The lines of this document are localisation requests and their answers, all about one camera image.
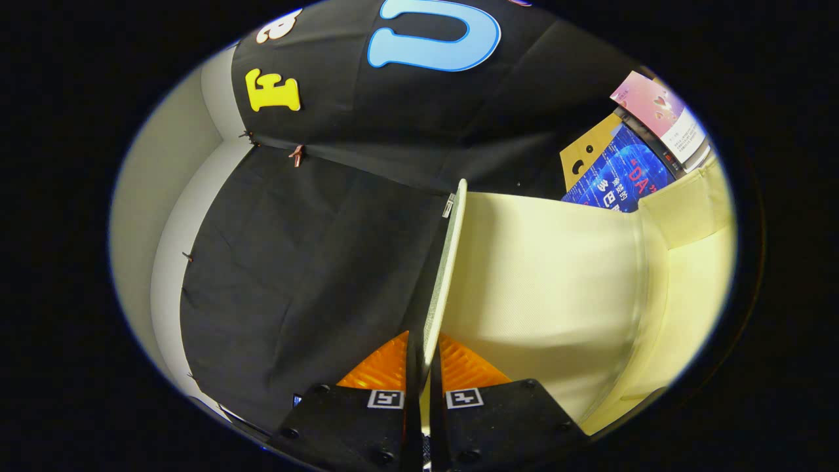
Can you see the black backdrop cloth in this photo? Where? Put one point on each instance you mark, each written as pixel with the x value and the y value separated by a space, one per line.
pixel 295 262

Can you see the cream fabric storage box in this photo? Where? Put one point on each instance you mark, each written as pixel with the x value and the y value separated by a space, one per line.
pixel 544 275

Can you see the row of dark cloth clips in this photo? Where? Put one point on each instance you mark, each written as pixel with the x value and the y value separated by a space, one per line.
pixel 248 136

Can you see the blue book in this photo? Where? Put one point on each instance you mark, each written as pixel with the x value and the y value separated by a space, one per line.
pixel 623 177

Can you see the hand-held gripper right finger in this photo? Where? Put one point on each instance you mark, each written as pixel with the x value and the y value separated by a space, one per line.
pixel 438 419

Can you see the copper cloth clip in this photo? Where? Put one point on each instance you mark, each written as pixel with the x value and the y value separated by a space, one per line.
pixel 297 155

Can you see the pink book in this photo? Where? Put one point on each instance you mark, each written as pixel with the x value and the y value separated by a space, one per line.
pixel 662 111

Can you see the small white tag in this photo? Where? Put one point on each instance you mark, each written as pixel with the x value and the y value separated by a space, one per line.
pixel 448 205

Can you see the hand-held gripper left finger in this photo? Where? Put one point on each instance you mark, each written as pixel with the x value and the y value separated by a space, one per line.
pixel 413 419

